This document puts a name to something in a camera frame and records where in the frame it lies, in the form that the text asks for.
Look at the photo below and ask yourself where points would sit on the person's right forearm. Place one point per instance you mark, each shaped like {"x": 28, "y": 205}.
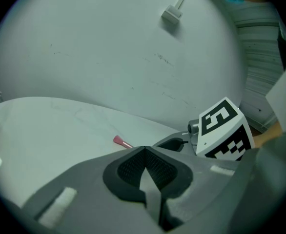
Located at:
{"x": 270, "y": 135}

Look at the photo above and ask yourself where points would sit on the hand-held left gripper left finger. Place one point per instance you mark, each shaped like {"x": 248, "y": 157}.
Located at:
{"x": 84, "y": 191}

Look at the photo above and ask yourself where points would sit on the white table top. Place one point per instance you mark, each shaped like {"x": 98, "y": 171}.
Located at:
{"x": 47, "y": 130}

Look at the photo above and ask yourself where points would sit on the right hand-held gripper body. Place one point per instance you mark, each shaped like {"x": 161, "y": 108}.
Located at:
{"x": 218, "y": 130}

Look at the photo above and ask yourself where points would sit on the pink small item stick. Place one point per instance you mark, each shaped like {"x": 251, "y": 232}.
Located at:
{"x": 121, "y": 141}

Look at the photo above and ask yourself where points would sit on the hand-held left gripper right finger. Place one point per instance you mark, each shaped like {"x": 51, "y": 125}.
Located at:
{"x": 201, "y": 179}

